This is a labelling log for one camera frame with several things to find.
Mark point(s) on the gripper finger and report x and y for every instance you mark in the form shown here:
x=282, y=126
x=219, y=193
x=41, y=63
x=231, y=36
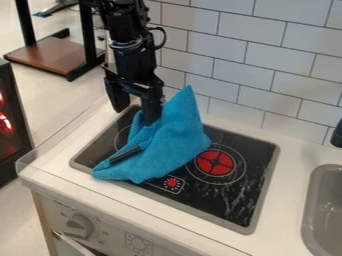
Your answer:
x=151, y=108
x=116, y=95

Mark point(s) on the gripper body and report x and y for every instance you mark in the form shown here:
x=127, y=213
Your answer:
x=132, y=65

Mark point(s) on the blue cloth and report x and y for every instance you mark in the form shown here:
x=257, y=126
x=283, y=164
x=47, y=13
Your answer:
x=164, y=140

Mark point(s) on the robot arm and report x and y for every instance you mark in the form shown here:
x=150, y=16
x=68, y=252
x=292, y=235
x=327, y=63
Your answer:
x=127, y=20

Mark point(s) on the toy stove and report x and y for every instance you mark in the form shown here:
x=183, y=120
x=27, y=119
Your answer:
x=214, y=180

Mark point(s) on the black machine with red lights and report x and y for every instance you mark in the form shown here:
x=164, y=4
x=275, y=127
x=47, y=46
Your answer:
x=11, y=126

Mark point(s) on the tap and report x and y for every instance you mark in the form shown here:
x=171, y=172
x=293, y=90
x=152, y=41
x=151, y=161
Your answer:
x=337, y=135

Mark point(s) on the toy sink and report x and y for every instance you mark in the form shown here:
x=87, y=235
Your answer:
x=324, y=213

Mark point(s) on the wooden stand with black frame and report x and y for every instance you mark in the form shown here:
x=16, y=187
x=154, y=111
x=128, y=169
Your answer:
x=55, y=46

